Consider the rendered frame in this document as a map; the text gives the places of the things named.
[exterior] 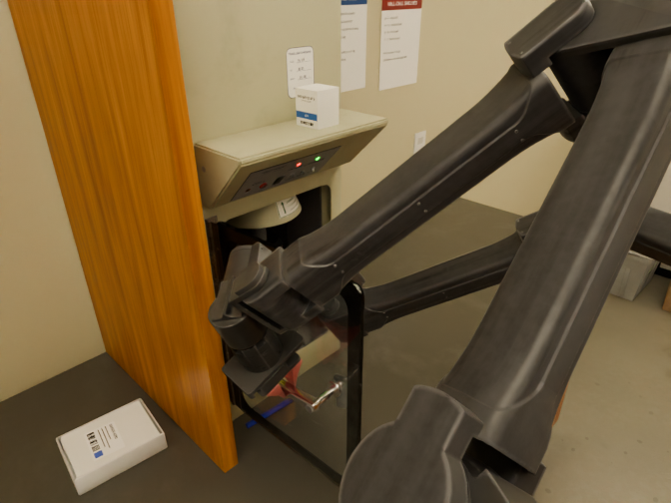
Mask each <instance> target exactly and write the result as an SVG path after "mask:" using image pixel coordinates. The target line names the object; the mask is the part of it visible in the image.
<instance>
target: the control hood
mask: <svg viewBox="0 0 671 503"><path fill-rule="evenodd" d="M387 123H388V118H385V117H380V116H375V115H370V114H365V113H360V112H356V111H351V110H346V109H338V125H335V126H331V127H327V128H324V129H320V130H316V129H312V128H307V127H303V126H299V125H297V119H295V120H291V121H287V122H283V123H278V124H274V125H270V126H266V127H261V128H257V129H253V130H249V131H244V132H240V133H236V134H232V135H227V136H223V137H219V138H215V139H210V140H206V141H203V142H199V143H195V144H196V145H195V146H194V150H195V157H196V164H197V171H198V178H199V185H200V192H201V199H202V205H204V206H205V207H207V208H209V209H213V208H216V207H219V206H222V205H225V204H228V203H231V202H230V200H231V199H232V198H233V196H234V195H235V194H236V192H237V191H238V190H239V188H240V187H241V185H242V184H243V183H244V181H245V180H246V179H247V177H248V176H249V174H250V173H253V172H256V171H259V170H263V169H266V168H269V167H273V166H276V165H279V164H283V163H286V162H289V161H292V160H296V159H299V158H302V157H306V156H309V155H312V154H315V153H319V152H322V151H325V150H329V149H332V148H335V147H339V146H341V147H340V148H339V149H338V151H337V152H336V153H335V154H334V155H333V156H332V157H331V158H330V159H329V160H328V161H327V163H326V164H325V165H324V166H323V167H322V168H321V169H320V170H319V171H318V173H320V172H322V171H325V170H328V169H331V168H334V167H337V166H340V165H343V164H346V163H349V162H351V161H352V160H353V159H354V158H355V157H356V156H357V155H358V154H359V153H360V152H361V151H362V150H363V149H364V148H365V147H366V146H367V145H368V144H369V143H370V142H371V141H372V140H373V139H374V138H375V137H376V136H377V135H378V134H379V133H380V132H381V131H382V130H383V129H384V128H385V127H386V126H387ZM315 174H317V173H315ZM312 175H314V174H312ZM309 176H311V175H309ZM306 177H308V176H306ZM303 178H305V177H303ZM300 179H302V178H300ZM297 180H299V179H297ZM294 181H296V180H294ZM291 182H293V181H291ZM288 183H290V182H288ZM285 184H287V183H285ZM282 185H284V184H282ZM279 186H281V185H279ZM276 187H278V186H276ZM273 188H275V187H273ZM271 189H272V188H271ZM268 190H269V189H268ZM265 191H267V190H265ZM262 192H264V191H262ZM259 193H261V192H259ZM256 194H258V193H256ZM253 195H255V194H253ZM250 196H252V195H250ZM247 197H249V196H247ZM244 198H246V197H244ZM241 199H243V198H241ZM238 200H240V199H238ZM235 201H237V200H235ZM232 202H234V201H232Z"/></svg>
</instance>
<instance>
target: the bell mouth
mask: <svg viewBox="0 0 671 503"><path fill-rule="evenodd" d="M301 210H302V207H301V204H300V202H299V200H298V198H297V196H292V197H290V198H287V199H284V200H282V201H279V202H276V203H273V204H271V205H268V206H265V207H262V208H260V209H257V210H254V211H251V212H249V213H246V214H243V215H240V216H238V217H235V218H232V219H229V220H227V221H226V223H227V224H229V225H231V226H233V227H236V228H238V229H263V228H270V227H274V226H278V225H281V224H284V223H287V222H289V221H291V220H292V219H294V218H295V217H296V216H297V215H298V214H299V213H300V212H301Z"/></svg>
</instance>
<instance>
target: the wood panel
mask: <svg viewBox="0 0 671 503"><path fill-rule="evenodd" d="M7 2H8V5H9V9H10V12H11V16H12V19H13V23H14V27H15V30H16V34H17V37H18V41H19V44H20V48H21V51H22V55H23V59H24V62H25V66H26V69H27V73H28V76H29V80H30V83H31V87H32V90H33V94H34V98H35V101H36V105H37V108H38V112H39V115H40V119H41V122H42V126H43V130H44V133H45V137H46V140H47V144H48V147H49V151H50V154H51V158H52V162H53V165H54V169H55V172H56V176H57V179H58V183H59V186H60V190H61V193H62V197H63V201H64V204H65V208H66V211H67V215H68V218H69V222H70V225H71V229H72V233H73V236H74V240H75V243H76V247H77V250H78V254H79V257H80V261H81V265H82V268H83V272H84V275H85V279H86V282H87V286H88V289H89V292H90V295H91V299H92V303H93V306H94V310H95V313H96V317H97V320H98V324H99V327H100V331H101V335H102V338H103V342H104V345H105V349H106V352H107V353H108V354H109V355H110V356H111V357H112V358H113V359H114V360H115V361H116V362H117V363H118V364H119V365H120V366H121V367H122V368H123V369H124V370H125V371H126V372H127V373H128V374H129V375H130V376H131V377H132V378H133V379H134V380H135V381H136V382H137V383H138V384H139V385H140V386H141V387H142V388H143V389H144V391H145V392H146V393H147V394H148V395H149V396H150V397H151V398H152V399H153V400H154V401H155V402H156V403H157V404H158V405H159V406H160V407H161V408H162V409H163V410H164V411H165V412H166V413H167V414H168V415H169V416H170V417H171V418H172V419H173V420H174V421H175V422H176V423H177V424H178V425H179V426H180V427H181V428H182V429H183V430H184V431H185V432H186V433H187V434H188V435H189V437H190V438H191V439H192V440H193V441H194V442H195V443H196V444H197V445H198V446H199V447H200V448H201V449H202V450H203V451H204V452H205V453H206V454H207V455H208V456H209V457H210V458H211V459H212V460H213V461H214V462H215V463H216V464H217V465H218V466H219V467H220V468H221V469H222V470H223V471H224V472H225V473H226V472H227V471H229V470H230V469H231V468H233V467H234V466H235V465H237V464H238V463H239V462H238V455H237V448H236V441H235V434H234V427H233V420H232V413H231V406H230V399H229V392H228V385H227V379H226V376H225V374H224V373H223V372H222V367H223V366H224V358H223V351H222V344H221V337H220V335H219V334H218V332H217V331H216V330H215V328H214V327H213V326H212V325H211V323H210V322H209V319H208V311H209V308H210V306H211V304H212V303H213V301H214V300H215V294H214V287H213V280H212V273H211V266H210V259H209V252H208V245H207V238H206V231H205V224H204V217H203V210H202V203H201V196H200V189H199V182H198V175H197V167H196V160H195V153H194V146H193V139H192V132H191V125H190V118H189V111H188V104H187V97H186V90H185V83H184V76H183V69H182V62H181V55H180V48H179V41H178V34H177V27H176V19H175V12H174V5H173V0H7Z"/></svg>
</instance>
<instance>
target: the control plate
mask: <svg viewBox="0 0 671 503"><path fill-rule="evenodd" d="M340 147H341V146H339V147H335V148H332V149H329V150H325V151H322V152H319V153H315V154H312V155H309V156H306V157H302V158H299V159H296V160H292V161H289V162H286V163H283V164H279V165H276V166H273V167H269V168H266V169H263V170H259V171H256V172H253V173H250V174H249V176H248V177H247V179H246V180H245V181H244V183H243V184H242V185H241V187H240V188H239V190H238V191H237V192H236V194H235V195H234V196H233V198H232V199H231V200H230V202H231V201H234V200H237V199H240V198H243V197H246V196H249V195H252V194H255V193H258V192H261V191H264V190H267V189H270V188H272V187H275V186H278V185H281V184H284V183H287V182H290V181H293V180H296V179H299V178H302V177H305V176H308V175H311V174H314V173H317V172H318V171H319V170H320V169H321V168H322V167H323V166H324V165H325V164H326V163H327V161H328V160H329V159H330V158H331V157H332V156H333V155H334V154H335V153H336V152H337V151H338V149H339V148H340ZM317 157H320V158H319V159H318V160H316V161H315V159H316V158H317ZM298 163H301V164H300V165H299V166H297V167H296V164H298ZM313 167H315V170H314V171H313V170H311V168H313ZM301 171H305V173H304V174H301ZM292 174H294V178H292V177H290V175H292ZM281 176H284V178H283V179H282V180H281V181H280V182H279V183H278V184H275V185H273V182H274V181H275V180H276V179H277V178H278V177H281ZM263 183H267V184H268V185H267V186H266V187H265V188H263V189H260V185H261V184H263ZM247 189H250V190H249V191H248V192H246V193H245V190H247Z"/></svg>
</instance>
